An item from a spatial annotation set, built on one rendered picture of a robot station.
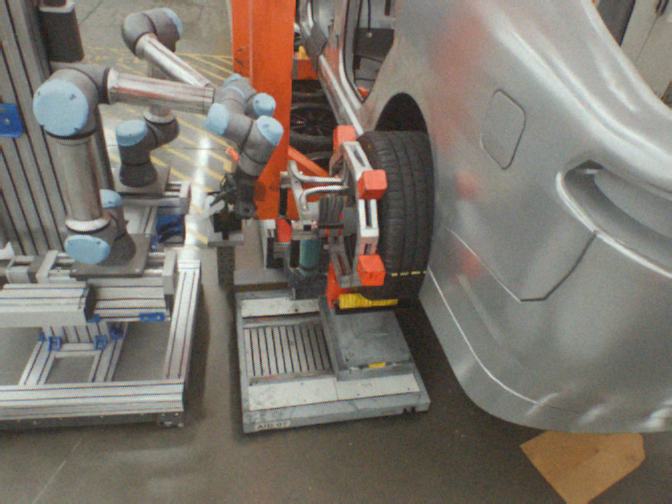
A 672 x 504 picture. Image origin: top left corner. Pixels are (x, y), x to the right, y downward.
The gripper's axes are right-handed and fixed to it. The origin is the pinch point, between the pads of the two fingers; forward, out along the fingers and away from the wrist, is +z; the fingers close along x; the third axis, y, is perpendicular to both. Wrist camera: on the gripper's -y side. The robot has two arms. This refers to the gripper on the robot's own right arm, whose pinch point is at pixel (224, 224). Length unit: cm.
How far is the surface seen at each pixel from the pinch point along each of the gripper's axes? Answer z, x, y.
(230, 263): 88, -56, 74
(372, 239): -9.8, -48.5, -7.1
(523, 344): -33, -48, -67
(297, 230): 1.0, -28.1, 4.4
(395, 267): -6, -57, -15
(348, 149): -22, -46, 27
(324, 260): 46, -81, 40
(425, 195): -29, -60, -3
